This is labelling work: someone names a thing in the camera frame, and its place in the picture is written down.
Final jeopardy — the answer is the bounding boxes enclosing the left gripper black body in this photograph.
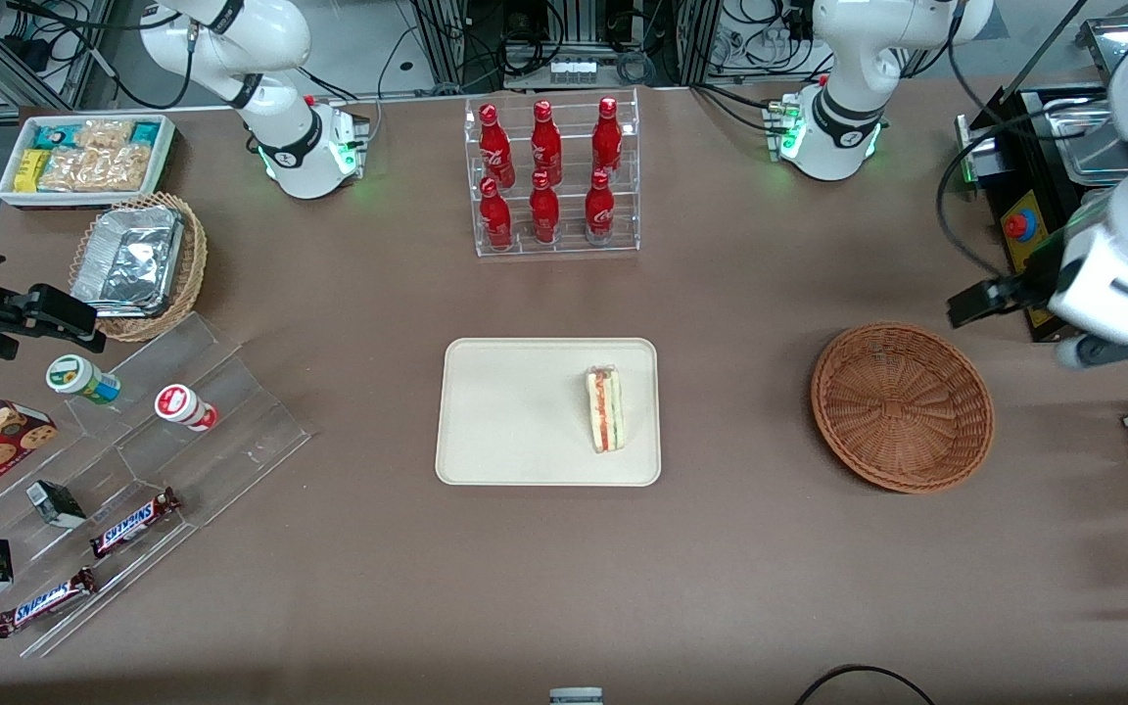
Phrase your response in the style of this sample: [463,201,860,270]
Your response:
[1019,257,1064,312]

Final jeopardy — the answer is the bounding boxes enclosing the triangle sandwich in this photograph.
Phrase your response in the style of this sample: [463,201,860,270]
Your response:
[585,365,628,454]

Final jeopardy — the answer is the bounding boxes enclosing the aluminium foil tray stack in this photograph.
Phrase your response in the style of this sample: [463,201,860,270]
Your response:
[70,205,185,320]

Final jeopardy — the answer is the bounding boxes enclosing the brown wicker basket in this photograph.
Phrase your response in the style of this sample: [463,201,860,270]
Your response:
[811,322,996,494]

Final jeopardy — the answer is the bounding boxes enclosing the light wicker basket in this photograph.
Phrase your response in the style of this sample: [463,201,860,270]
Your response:
[69,192,209,344]

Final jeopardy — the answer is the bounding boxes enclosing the cream plastic tray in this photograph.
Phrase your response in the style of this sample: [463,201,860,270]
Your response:
[435,338,663,488]

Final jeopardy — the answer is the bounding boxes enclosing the green lid white cup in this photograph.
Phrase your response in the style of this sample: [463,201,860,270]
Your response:
[45,354,123,406]

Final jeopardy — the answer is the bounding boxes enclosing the yellow snack packet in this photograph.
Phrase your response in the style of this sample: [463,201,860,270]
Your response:
[13,149,52,195]

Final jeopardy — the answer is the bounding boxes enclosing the black control box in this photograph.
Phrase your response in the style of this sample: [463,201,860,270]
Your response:
[954,83,1125,344]

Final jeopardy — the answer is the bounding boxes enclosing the red lid white cup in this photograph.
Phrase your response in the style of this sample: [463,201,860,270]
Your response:
[154,384,220,434]

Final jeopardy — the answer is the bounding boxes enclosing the clear rice cracker bag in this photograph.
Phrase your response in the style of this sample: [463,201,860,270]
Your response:
[39,144,151,194]
[74,118,135,149]

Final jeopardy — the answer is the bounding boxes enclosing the steel pan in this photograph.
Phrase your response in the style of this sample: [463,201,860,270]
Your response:
[1075,15,1128,74]
[1054,93,1128,187]

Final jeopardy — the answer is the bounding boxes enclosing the white snack bin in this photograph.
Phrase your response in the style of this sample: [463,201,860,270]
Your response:
[0,114,177,211]

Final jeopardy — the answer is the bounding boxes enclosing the clear acrylic stepped display stand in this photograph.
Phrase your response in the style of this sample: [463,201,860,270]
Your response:
[0,313,313,659]

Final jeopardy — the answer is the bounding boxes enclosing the Snickers chocolate bar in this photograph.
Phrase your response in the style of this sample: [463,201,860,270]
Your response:
[89,487,182,560]
[0,566,99,639]

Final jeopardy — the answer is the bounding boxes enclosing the red cola bottle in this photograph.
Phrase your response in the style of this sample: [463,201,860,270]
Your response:
[529,172,562,247]
[585,169,617,247]
[591,96,625,177]
[531,100,564,187]
[479,104,517,189]
[479,176,515,253]

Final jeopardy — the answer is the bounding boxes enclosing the clear acrylic bottle rack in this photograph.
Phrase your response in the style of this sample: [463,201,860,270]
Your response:
[464,88,641,259]

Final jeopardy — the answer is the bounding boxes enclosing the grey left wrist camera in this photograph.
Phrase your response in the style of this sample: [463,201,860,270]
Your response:
[1057,313,1128,372]

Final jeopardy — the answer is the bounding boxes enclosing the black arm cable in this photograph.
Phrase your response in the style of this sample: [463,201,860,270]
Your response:
[935,98,1113,287]

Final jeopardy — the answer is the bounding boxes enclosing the black cable loop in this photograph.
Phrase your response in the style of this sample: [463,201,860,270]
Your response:
[795,663,938,705]

